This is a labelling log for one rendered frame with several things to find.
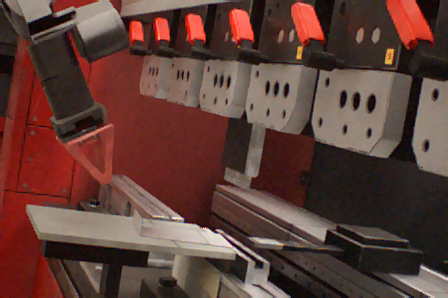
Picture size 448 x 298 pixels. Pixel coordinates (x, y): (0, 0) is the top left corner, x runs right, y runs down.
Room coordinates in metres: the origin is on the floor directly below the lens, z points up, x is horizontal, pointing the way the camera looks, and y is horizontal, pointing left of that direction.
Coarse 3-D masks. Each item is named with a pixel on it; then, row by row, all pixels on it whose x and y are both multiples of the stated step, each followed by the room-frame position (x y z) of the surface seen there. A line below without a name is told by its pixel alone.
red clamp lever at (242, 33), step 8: (232, 16) 1.04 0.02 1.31; (240, 16) 1.04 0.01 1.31; (232, 24) 1.04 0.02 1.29; (240, 24) 1.02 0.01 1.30; (248, 24) 1.03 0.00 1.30; (232, 32) 1.03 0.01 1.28; (240, 32) 1.01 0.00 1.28; (248, 32) 1.02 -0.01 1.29; (240, 40) 1.01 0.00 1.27; (248, 40) 1.01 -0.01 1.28; (240, 48) 0.99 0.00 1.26; (248, 48) 1.00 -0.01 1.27; (240, 56) 0.98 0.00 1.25; (248, 56) 0.98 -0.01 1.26; (256, 56) 0.99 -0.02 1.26; (264, 56) 1.00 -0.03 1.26; (256, 64) 0.99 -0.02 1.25
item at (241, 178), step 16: (240, 128) 1.15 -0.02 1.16; (256, 128) 1.11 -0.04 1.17; (224, 144) 1.20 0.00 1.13; (240, 144) 1.14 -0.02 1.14; (256, 144) 1.11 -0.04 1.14; (224, 160) 1.19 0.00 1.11; (240, 160) 1.13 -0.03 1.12; (256, 160) 1.11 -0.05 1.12; (224, 176) 1.20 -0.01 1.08; (240, 176) 1.14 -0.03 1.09
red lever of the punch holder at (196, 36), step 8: (192, 16) 1.23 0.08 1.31; (192, 24) 1.22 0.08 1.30; (200, 24) 1.22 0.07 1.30; (192, 32) 1.20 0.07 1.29; (200, 32) 1.21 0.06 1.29; (192, 40) 1.20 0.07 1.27; (200, 40) 1.20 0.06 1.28; (192, 48) 1.17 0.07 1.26; (200, 48) 1.18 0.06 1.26; (192, 56) 1.17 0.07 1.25; (200, 56) 1.17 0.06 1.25; (208, 56) 1.18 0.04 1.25; (216, 56) 1.19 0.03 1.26
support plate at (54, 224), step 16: (32, 208) 1.12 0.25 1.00; (48, 208) 1.15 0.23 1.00; (48, 224) 1.03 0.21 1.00; (64, 224) 1.05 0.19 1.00; (80, 224) 1.07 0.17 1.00; (96, 224) 1.09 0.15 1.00; (112, 224) 1.11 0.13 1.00; (128, 224) 1.14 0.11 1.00; (160, 224) 1.18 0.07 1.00; (176, 224) 1.21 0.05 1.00; (192, 224) 1.23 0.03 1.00; (64, 240) 0.99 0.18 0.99; (80, 240) 1.00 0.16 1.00; (96, 240) 1.00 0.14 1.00; (112, 240) 1.01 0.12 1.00; (128, 240) 1.03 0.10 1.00; (144, 240) 1.04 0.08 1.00; (160, 240) 1.06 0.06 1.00; (208, 256) 1.05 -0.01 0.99; (224, 256) 1.06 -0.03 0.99
